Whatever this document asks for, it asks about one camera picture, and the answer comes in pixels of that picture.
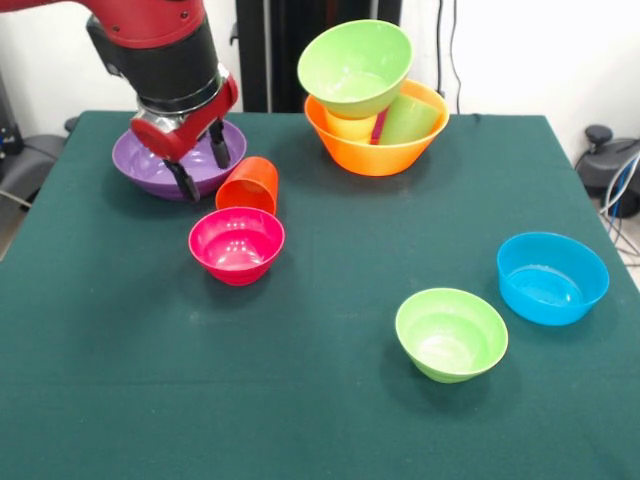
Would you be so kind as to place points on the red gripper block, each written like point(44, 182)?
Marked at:
point(185, 135)

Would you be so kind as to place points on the red-orange cup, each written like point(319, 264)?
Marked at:
point(250, 187)

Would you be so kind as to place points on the pink bowl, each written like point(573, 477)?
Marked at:
point(236, 250)

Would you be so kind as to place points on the yellow cup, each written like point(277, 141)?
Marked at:
point(350, 127)

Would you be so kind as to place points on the large green bowl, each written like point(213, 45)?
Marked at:
point(350, 75)

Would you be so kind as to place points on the large orange bowl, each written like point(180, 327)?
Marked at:
point(380, 160)

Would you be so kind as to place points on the purple cup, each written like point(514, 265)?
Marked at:
point(380, 127)

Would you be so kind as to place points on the green cup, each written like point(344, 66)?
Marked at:
point(407, 122)

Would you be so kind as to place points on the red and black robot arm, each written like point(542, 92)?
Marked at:
point(160, 55)

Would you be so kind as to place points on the purple bowl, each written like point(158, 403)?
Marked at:
point(145, 172)

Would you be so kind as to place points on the dark green table cloth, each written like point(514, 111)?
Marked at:
point(200, 375)

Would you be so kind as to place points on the small green bowl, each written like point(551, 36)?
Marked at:
point(450, 340)

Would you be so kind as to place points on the blue bowl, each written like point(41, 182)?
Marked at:
point(550, 280)

